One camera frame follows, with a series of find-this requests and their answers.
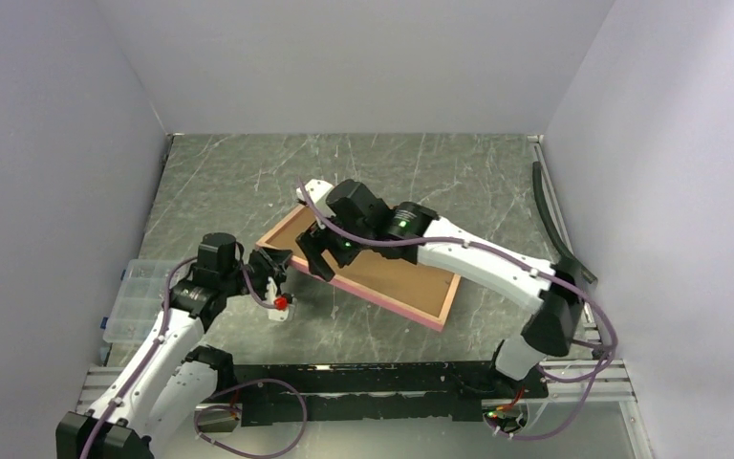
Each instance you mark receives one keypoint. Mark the black foam tube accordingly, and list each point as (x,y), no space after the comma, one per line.
(549,223)

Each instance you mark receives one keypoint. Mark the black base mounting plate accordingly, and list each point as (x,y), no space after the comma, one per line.
(458,390)

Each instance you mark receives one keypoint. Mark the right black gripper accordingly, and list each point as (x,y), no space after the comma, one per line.
(314,241)

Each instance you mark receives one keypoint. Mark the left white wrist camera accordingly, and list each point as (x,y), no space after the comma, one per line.
(280,307)

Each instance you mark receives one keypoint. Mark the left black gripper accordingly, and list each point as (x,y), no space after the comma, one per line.
(268,268)

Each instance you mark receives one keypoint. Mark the brown backing board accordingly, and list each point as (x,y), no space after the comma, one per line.
(399,279)

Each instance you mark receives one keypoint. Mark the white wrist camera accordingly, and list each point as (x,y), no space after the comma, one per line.
(280,307)
(316,191)

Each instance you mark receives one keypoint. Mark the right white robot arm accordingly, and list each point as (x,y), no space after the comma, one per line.
(350,220)

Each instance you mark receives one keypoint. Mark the clear plastic screw box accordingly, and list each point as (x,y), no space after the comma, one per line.
(138,301)

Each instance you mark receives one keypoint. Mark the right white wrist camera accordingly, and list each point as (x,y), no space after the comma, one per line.
(316,191)

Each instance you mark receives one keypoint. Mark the pink wooden picture frame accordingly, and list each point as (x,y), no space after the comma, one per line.
(399,304)

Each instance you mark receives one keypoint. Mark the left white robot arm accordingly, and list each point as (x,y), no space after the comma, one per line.
(173,370)

